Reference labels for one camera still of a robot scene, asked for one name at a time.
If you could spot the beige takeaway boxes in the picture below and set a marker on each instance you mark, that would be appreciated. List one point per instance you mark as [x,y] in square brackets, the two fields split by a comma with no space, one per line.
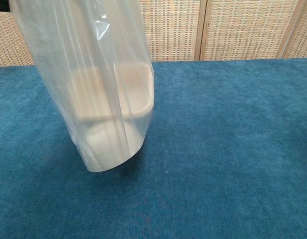
[133,99]

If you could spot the clear plastic bag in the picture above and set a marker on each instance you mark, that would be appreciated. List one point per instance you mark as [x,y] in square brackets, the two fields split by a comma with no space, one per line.
[81,62]

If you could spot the woven bamboo folding screen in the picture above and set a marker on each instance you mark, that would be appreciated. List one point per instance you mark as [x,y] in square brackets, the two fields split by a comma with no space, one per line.
[230,30]

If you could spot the blue carpet table mat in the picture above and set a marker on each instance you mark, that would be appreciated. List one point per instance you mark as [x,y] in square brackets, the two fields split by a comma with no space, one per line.
[230,149]

